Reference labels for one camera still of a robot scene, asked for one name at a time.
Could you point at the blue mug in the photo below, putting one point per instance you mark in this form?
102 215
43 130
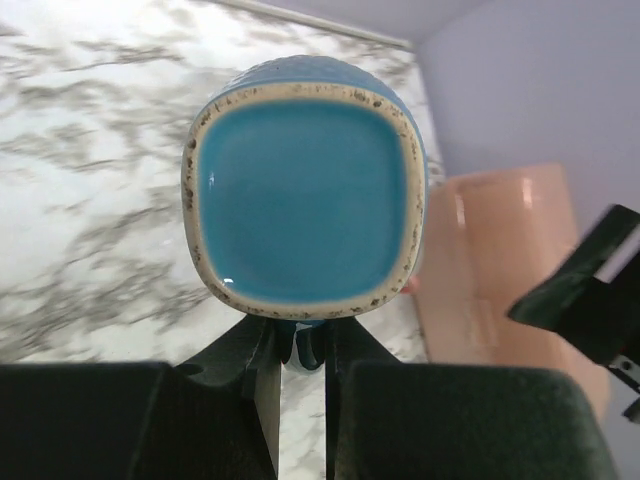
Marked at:
304 189

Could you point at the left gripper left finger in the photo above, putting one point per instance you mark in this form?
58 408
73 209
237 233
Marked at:
215 416

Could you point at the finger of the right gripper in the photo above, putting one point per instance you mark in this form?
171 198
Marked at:
599 318

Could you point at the pink storage bin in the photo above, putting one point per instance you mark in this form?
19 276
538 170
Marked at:
488 239

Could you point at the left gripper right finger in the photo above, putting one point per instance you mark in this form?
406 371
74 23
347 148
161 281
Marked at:
387 419

